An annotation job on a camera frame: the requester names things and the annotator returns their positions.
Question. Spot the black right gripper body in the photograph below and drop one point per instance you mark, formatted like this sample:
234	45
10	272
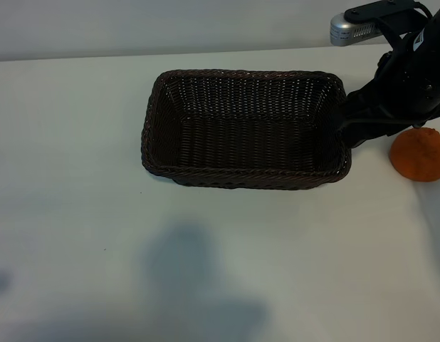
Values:
401	94

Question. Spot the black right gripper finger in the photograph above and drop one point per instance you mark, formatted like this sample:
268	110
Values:
391	129
357	137

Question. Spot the bumpy orange fruit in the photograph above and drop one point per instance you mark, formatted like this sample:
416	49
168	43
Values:
419	158

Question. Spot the dark brown wicker basket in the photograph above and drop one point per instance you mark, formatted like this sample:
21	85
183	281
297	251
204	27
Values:
241	142

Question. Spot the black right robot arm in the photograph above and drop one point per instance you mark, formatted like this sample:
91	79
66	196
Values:
437	21

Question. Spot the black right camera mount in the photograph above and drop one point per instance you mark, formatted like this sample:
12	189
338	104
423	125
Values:
383	9

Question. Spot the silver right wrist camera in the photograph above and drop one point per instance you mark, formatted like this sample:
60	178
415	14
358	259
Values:
342	28

